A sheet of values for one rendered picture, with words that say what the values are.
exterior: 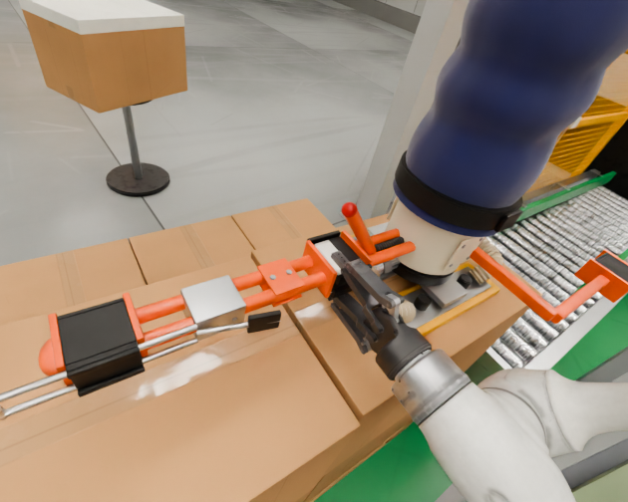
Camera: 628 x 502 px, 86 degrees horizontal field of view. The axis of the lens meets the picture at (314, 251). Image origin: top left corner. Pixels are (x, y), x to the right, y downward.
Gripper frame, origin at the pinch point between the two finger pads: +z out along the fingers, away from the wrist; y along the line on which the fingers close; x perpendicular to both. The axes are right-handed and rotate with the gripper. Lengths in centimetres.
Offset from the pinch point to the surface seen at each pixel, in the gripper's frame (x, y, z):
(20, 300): -53, 54, 62
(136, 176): 3, 105, 195
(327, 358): -3.5, 12.7, -9.5
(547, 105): 20.5, -29.8, -8.3
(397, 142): 131, 40, 95
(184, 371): -24.9, 13.4, -0.5
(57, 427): -41.4, 13.5, -0.7
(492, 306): 38.6, 12.8, -16.7
